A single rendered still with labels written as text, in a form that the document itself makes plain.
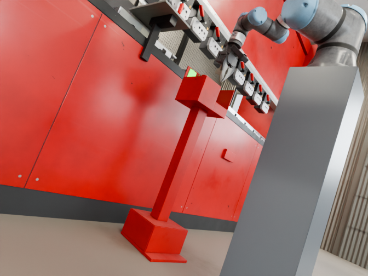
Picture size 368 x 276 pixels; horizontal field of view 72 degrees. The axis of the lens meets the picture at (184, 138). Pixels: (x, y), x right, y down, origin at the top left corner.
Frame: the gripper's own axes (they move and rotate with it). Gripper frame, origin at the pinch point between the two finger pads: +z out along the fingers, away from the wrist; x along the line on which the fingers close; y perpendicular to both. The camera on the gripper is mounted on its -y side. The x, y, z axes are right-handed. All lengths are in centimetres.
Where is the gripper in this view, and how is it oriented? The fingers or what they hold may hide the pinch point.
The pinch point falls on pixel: (222, 79)
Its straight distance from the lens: 128.3
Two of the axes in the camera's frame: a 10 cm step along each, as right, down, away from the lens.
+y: -6.0, -2.3, 7.6
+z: -4.1, 9.1, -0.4
